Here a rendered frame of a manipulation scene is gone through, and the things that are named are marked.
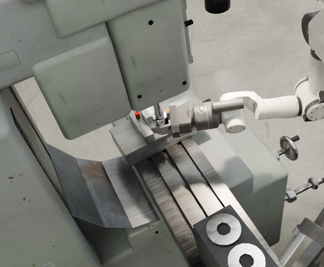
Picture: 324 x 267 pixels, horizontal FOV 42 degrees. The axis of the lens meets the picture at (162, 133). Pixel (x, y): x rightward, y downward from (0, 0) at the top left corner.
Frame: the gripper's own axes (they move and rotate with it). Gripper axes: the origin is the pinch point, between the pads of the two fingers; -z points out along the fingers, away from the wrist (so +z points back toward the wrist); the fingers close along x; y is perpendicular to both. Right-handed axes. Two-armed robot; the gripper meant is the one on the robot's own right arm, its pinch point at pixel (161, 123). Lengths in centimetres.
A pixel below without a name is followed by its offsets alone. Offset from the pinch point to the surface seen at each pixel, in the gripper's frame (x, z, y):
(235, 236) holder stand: 43.3, 16.3, -1.1
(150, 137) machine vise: -2.3, -5.2, 8.9
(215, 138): -12.7, 17.8, 26.9
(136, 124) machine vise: -8.4, -9.5, 7.7
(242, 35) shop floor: -187, 61, 114
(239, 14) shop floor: -216, 64, 114
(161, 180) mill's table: 8.2, -3.6, 20.2
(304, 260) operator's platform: 21, 47, 74
